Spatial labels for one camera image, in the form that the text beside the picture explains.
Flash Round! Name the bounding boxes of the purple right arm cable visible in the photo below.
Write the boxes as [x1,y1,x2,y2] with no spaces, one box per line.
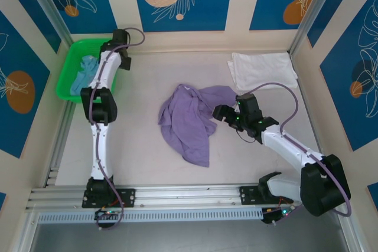
[239,82,353,223]

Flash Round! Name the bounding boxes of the blue floral wall panel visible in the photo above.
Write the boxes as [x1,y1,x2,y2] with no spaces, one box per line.
[307,0,363,48]
[31,0,119,34]
[131,0,236,32]
[0,9,51,158]
[249,0,328,31]
[320,0,378,152]
[0,0,61,54]

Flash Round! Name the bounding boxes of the grey slotted cable duct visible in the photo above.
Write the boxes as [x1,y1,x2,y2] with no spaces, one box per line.
[37,208,265,224]

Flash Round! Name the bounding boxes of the aluminium frame rail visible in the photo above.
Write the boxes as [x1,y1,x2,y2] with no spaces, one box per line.
[25,183,346,213]

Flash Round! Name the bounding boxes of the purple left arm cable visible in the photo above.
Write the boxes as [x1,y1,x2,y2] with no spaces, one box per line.
[88,27,146,231]

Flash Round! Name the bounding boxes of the green plastic basket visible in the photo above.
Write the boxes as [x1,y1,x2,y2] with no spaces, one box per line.
[56,38,118,105]

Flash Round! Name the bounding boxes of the white t-shirt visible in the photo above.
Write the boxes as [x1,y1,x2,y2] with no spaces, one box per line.
[227,52,299,93]

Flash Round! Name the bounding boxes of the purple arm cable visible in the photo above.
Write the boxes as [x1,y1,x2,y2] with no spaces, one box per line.
[239,82,353,223]
[88,27,146,231]

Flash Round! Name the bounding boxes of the purple t-shirt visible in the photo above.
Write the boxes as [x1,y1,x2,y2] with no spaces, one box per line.
[158,84,237,168]

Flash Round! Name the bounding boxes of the aluminium frame post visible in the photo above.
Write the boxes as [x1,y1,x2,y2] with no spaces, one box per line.
[289,0,340,57]
[20,0,74,48]

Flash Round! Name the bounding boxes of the aluminium side rail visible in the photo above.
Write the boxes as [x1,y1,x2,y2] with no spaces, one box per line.
[43,98,76,188]

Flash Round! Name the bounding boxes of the light blue t-shirt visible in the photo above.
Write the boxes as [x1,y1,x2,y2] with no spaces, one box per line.
[70,54,100,97]

